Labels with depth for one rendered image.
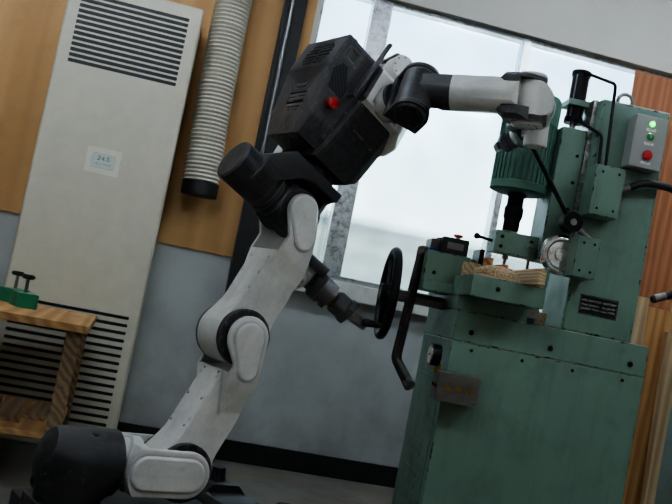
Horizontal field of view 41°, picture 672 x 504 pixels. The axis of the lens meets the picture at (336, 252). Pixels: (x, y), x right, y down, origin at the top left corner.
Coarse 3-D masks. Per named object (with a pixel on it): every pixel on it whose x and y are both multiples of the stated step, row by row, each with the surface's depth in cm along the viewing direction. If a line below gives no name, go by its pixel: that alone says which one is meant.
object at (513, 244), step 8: (496, 232) 275; (504, 232) 275; (512, 232) 276; (496, 240) 275; (504, 240) 275; (512, 240) 275; (520, 240) 276; (528, 240) 276; (536, 240) 276; (488, 248) 281; (496, 248) 275; (504, 248) 275; (512, 248) 275; (520, 248) 276; (528, 248) 276; (536, 248) 276; (504, 256) 278; (512, 256) 280; (520, 256) 276
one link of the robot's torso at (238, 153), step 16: (240, 144) 223; (224, 160) 224; (240, 160) 217; (256, 160) 219; (272, 160) 220; (288, 160) 223; (304, 160) 225; (224, 176) 219; (240, 176) 218; (256, 176) 219; (272, 176) 220; (288, 176) 223; (304, 176) 226; (320, 176) 228; (240, 192) 222; (256, 192) 221; (272, 192) 222; (320, 192) 237; (336, 192) 231; (256, 208) 225; (320, 208) 233
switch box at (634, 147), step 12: (636, 120) 267; (648, 120) 267; (660, 120) 267; (636, 132) 266; (648, 132) 266; (660, 132) 267; (636, 144) 266; (660, 144) 267; (624, 156) 270; (636, 156) 266; (660, 156) 266; (636, 168) 268; (648, 168) 266
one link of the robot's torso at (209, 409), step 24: (240, 336) 214; (264, 336) 218; (216, 360) 231; (240, 360) 214; (192, 384) 223; (216, 384) 217; (240, 384) 216; (192, 408) 216; (216, 408) 217; (240, 408) 220; (168, 432) 216; (192, 432) 214; (216, 432) 217
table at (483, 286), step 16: (432, 288) 264; (448, 288) 265; (464, 288) 251; (480, 288) 244; (496, 288) 244; (512, 288) 245; (528, 288) 245; (544, 288) 246; (512, 304) 250; (528, 304) 245
